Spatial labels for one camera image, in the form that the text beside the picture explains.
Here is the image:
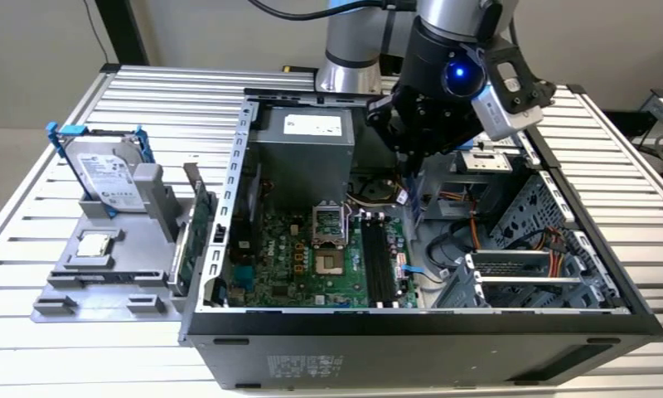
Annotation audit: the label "CPU socket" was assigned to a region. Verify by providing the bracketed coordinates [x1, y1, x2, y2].
[313, 245, 348, 278]

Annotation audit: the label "orange wire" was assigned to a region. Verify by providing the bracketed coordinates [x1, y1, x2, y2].
[467, 209, 484, 253]

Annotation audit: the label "red yellow power wires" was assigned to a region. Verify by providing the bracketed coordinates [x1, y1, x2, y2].
[539, 226, 569, 278]

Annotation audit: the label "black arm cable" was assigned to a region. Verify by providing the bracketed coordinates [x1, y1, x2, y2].
[247, 0, 421, 22]

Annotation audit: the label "coiled power supply wires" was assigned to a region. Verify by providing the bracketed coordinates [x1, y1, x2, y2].
[351, 173, 409, 206]

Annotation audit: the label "green motherboard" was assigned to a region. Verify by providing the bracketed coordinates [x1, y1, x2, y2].
[225, 206, 421, 310]

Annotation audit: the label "black upright post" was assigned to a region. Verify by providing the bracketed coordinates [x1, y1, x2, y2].
[95, 0, 152, 67]

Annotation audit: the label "black wall cable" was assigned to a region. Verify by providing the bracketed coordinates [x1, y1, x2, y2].
[84, 0, 114, 64]

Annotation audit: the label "green graphics card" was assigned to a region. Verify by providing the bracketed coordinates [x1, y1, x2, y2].
[167, 163, 216, 299]

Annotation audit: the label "silver CPU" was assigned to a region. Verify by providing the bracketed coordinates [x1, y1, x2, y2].
[75, 234, 114, 259]

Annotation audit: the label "grey parts rack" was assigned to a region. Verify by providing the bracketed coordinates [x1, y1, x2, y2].
[30, 163, 223, 325]

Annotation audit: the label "black internal cable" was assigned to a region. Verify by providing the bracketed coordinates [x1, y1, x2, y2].
[425, 231, 472, 277]

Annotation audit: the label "grey drive cage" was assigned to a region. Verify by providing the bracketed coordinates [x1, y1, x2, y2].
[420, 124, 527, 220]

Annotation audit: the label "hard disk in blue carrier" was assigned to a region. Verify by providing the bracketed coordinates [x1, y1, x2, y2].
[47, 122, 158, 220]

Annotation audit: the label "grey power supply unit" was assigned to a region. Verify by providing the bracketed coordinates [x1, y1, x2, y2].
[247, 106, 357, 208]

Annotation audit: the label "black PC case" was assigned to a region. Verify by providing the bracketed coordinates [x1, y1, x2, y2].
[176, 85, 663, 391]

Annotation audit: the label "silver disk bay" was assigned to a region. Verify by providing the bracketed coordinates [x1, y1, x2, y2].
[435, 248, 613, 310]

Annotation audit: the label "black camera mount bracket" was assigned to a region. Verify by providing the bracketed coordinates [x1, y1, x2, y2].
[479, 41, 559, 124]

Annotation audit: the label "metal socket cover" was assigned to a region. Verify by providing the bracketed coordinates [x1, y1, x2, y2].
[312, 200, 348, 246]

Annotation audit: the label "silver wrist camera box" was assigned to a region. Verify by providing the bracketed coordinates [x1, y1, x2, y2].
[472, 89, 547, 142]

